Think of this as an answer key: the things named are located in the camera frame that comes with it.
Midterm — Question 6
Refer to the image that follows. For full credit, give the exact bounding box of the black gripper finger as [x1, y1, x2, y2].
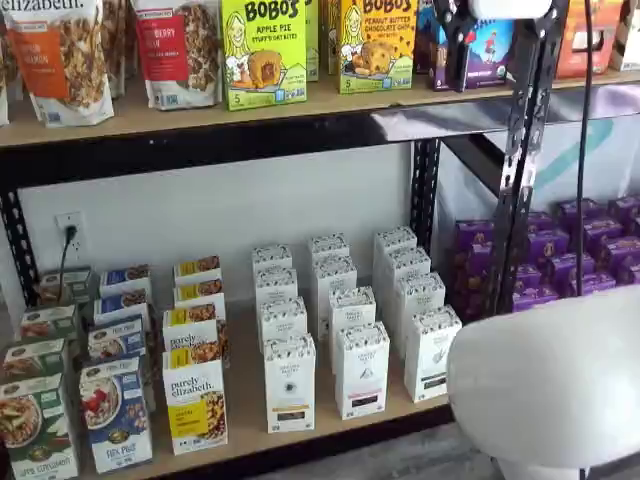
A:
[433, 0, 474, 93]

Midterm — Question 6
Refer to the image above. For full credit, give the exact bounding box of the white box yellow strip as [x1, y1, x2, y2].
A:
[257, 296, 309, 351]
[250, 243, 294, 275]
[263, 333, 318, 435]
[254, 266, 300, 307]

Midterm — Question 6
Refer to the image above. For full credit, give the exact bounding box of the blue Zbar box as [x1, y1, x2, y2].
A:
[414, 0, 437, 76]
[430, 0, 516, 93]

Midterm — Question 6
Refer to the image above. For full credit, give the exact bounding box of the yellow Bobo's peanut butter box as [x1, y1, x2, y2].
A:
[325, 0, 344, 76]
[337, 0, 418, 95]

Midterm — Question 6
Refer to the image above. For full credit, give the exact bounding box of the orange snack box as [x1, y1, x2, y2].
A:
[553, 0, 626, 80]

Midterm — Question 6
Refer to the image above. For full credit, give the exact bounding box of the wooden shelf board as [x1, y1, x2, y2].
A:
[549, 67, 640, 91]
[0, 69, 516, 149]
[69, 294, 454, 480]

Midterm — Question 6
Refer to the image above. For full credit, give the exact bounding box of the green Bobo's apple pie box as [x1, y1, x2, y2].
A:
[220, 0, 309, 112]
[304, 0, 321, 83]

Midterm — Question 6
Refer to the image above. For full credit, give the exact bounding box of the white snack box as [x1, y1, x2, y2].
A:
[610, 0, 640, 72]

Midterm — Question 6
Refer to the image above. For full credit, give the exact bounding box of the white box black strip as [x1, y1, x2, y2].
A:
[403, 304, 464, 404]
[373, 225, 419, 281]
[383, 246, 433, 306]
[394, 271, 447, 359]

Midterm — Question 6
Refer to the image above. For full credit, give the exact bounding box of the white yellow granola box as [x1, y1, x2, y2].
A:
[161, 304, 231, 369]
[161, 346, 230, 457]
[172, 278, 227, 321]
[172, 255, 223, 287]

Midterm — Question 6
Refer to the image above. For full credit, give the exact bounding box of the blue cereal box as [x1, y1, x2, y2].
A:
[92, 288, 152, 329]
[98, 263, 153, 300]
[86, 315, 148, 362]
[78, 356, 155, 475]

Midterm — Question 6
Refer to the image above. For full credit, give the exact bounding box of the green cereal box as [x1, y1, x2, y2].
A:
[37, 266, 99, 307]
[18, 303, 80, 344]
[0, 373, 80, 480]
[1, 337, 70, 385]

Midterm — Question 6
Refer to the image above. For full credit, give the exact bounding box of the red label granola bag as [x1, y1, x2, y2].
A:
[130, 0, 224, 111]

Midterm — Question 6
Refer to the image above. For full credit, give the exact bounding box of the white granola bag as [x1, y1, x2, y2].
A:
[101, 0, 140, 100]

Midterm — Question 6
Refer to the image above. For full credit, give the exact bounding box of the orange label granola bag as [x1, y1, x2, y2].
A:
[3, 0, 115, 129]

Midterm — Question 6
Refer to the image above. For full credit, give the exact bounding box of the black metal shelving frame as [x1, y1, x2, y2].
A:
[0, 0, 571, 480]
[524, 0, 640, 151]

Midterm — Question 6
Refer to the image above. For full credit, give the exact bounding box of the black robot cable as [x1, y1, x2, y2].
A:
[574, 0, 599, 480]

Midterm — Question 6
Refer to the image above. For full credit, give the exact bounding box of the white wall outlet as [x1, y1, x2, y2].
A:
[53, 211, 87, 262]

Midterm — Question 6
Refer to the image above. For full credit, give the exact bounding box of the black power plug cable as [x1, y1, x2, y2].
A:
[58, 224, 79, 281]

